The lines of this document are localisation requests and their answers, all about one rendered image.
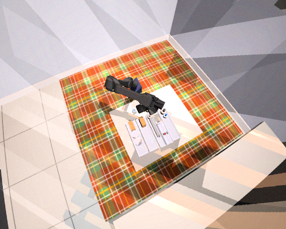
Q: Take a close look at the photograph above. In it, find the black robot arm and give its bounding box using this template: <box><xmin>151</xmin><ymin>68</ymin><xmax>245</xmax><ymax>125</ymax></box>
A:
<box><xmin>104</xmin><ymin>75</ymin><xmax>165</xmax><ymax>115</ymax></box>

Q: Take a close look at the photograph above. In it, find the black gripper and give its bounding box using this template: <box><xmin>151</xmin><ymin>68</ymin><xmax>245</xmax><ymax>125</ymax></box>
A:
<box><xmin>136</xmin><ymin>104</ymin><xmax>147</xmax><ymax>114</ymax></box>

